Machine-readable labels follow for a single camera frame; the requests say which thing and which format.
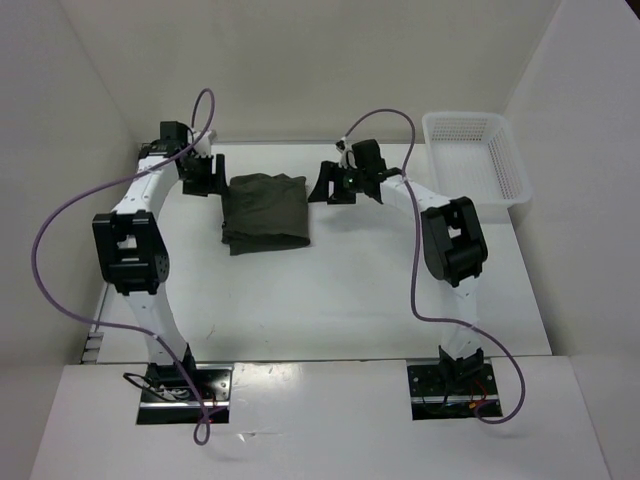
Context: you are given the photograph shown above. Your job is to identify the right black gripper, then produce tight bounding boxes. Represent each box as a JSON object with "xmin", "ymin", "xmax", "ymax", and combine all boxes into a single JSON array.
[{"xmin": 307, "ymin": 161, "xmax": 366, "ymax": 205}]

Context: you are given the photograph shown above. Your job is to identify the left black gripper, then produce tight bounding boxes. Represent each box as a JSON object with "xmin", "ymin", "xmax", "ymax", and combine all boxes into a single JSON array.
[{"xmin": 180, "ymin": 153, "xmax": 230, "ymax": 198}]

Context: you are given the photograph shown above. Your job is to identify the olive green shorts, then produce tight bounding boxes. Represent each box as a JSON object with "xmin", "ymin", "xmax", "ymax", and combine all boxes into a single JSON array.
[{"xmin": 222, "ymin": 173, "xmax": 311, "ymax": 256}]

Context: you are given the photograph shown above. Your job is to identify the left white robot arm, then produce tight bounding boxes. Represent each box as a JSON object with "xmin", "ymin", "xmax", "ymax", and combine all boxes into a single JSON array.
[{"xmin": 92, "ymin": 121, "xmax": 227, "ymax": 400}]

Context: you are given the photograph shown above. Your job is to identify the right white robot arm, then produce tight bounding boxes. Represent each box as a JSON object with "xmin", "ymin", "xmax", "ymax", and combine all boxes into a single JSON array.
[{"xmin": 308, "ymin": 138, "xmax": 488, "ymax": 394}]

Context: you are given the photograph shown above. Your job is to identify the white plastic basket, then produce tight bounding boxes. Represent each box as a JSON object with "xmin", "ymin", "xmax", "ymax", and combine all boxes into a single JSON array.
[{"xmin": 422, "ymin": 111, "xmax": 532, "ymax": 208}]

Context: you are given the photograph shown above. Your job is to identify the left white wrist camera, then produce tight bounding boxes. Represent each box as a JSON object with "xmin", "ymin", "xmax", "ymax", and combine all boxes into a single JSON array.
[{"xmin": 192, "ymin": 130, "xmax": 217, "ymax": 157}]

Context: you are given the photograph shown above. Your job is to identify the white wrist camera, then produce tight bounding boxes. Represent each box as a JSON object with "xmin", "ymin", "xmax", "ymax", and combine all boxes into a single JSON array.
[
  {"xmin": 335, "ymin": 136, "xmax": 357, "ymax": 169},
  {"xmin": 192, "ymin": 130, "xmax": 217, "ymax": 157}
]

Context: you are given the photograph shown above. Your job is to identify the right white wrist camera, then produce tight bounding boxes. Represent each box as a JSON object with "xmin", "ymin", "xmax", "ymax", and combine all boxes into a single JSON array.
[{"xmin": 335, "ymin": 136, "xmax": 357, "ymax": 169}]

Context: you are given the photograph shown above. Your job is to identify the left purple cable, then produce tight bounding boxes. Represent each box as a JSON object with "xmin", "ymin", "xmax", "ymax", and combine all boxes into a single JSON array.
[{"xmin": 30, "ymin": 88, "xmax": 221, "ymax": 445}]

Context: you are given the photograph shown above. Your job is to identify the aluminium table edge rail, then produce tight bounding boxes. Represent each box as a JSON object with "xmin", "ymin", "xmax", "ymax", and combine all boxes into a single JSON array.
[{"xmin": 79, "ymin": 142, "xmax": 156, "ymax": 364}]

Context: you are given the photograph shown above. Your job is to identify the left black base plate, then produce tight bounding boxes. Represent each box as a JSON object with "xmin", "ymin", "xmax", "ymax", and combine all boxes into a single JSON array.
[{"xmin": 123, "ymin": 364, "xmax": 233, "ymax": 426}]

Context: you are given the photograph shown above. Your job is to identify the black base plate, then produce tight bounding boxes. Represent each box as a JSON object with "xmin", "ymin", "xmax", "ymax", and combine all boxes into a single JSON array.
[
  {"xmin": 123, "ymin": 364, "xmax": 233, "ymax": 426},
  {"xmin": 406, "ymin": 360, "xmax": 503, "ymax": 421}
]

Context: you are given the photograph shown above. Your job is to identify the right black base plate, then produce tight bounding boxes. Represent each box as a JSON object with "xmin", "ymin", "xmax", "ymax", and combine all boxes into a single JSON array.
[{"xmin": 406, "ymin": 360, "xmax": 503, "ymax": 421}]

